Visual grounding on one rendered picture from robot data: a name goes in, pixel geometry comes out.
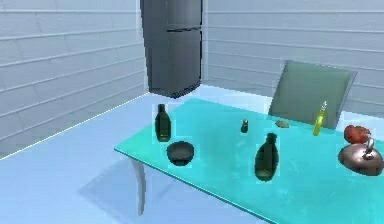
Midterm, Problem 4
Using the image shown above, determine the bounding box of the grey-green chair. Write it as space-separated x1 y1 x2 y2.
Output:
268 59 358 131

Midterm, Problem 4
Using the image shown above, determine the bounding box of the dark bowl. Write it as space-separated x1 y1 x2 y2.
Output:
166 140 195 167

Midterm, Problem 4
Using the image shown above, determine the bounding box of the dark green bottle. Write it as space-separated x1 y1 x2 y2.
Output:
154 103 172 143
254 132 280 183

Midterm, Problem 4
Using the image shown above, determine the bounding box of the teal table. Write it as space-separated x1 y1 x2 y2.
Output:
114 97 384 224

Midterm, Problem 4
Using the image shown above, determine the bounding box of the dark grey fridge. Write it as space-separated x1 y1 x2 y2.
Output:
139 0 204 99

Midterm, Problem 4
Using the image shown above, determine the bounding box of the yellow slim bottle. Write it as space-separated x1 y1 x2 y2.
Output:
312 101 328 137

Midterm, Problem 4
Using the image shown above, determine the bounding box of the red round food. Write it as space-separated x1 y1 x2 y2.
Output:
343 124 372 145

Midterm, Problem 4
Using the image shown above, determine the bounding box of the brown metal kettle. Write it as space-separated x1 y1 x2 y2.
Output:
337 138 384 177

